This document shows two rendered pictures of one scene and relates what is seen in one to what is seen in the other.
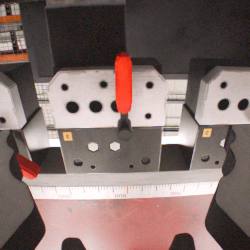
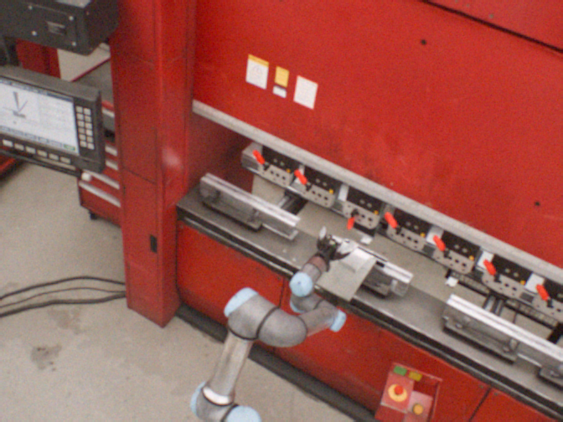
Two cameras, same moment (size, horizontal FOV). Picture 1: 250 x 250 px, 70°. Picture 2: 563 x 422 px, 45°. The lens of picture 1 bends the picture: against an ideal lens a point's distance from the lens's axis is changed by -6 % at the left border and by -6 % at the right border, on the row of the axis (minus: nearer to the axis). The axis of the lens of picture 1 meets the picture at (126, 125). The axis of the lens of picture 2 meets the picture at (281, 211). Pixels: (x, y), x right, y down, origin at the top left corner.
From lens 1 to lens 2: 2.63 m
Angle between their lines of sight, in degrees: 76
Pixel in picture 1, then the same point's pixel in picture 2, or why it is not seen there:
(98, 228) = (384, 166)
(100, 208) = (377, 178)
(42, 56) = not seen: hidden behind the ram
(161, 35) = not seen: hidden behind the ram
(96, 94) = (361, 218)
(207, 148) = (330, 185)
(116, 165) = (364, 195)
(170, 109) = not seen: outside the picture
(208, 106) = (330, 200)
